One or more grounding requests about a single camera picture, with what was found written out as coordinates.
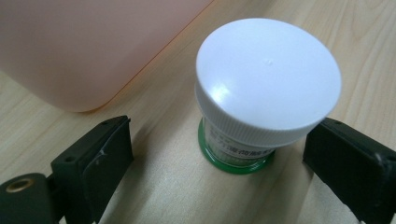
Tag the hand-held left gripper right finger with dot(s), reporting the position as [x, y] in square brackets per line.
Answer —
[351, 161]

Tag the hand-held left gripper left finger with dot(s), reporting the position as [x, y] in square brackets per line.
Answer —
[93, 168]

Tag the green jar with white lid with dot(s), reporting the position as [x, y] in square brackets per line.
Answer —
[264, 84]

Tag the pink plastic container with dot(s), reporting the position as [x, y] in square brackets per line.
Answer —
[84, 46]

